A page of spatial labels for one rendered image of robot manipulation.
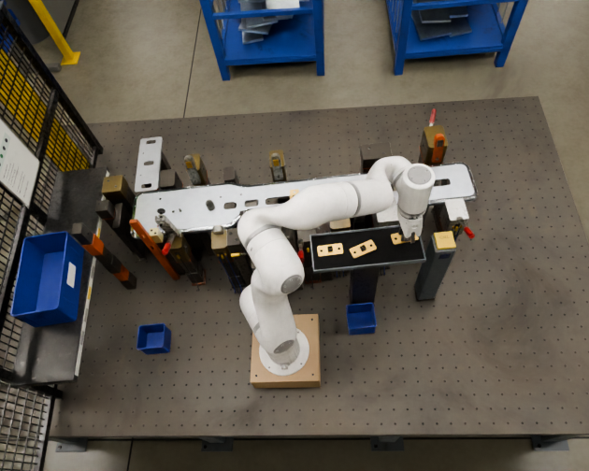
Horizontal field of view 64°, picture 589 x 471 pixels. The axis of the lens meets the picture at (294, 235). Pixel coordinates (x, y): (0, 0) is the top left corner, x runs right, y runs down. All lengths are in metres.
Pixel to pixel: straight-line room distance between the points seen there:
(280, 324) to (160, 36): 3.48
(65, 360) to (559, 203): 2.11
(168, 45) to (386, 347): 3.25
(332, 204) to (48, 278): 1.26
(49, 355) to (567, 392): 1.86
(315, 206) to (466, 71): 2.98
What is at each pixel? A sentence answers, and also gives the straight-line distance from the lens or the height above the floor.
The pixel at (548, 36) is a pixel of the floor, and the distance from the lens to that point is 4.35.
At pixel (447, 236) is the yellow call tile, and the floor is 1.16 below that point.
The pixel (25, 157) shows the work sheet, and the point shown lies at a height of 1.23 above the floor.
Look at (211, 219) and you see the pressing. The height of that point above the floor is 1.00.
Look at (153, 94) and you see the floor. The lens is 3.99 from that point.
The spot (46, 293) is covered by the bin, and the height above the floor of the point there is 1.03.
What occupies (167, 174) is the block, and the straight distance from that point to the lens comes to 2.11.
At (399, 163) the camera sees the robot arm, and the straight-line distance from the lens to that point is 1.34.
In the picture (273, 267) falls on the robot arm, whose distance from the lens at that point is 1.07.
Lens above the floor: 2.56
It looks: 60 degrees down
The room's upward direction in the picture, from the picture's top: 11 degrees counter-clockwise
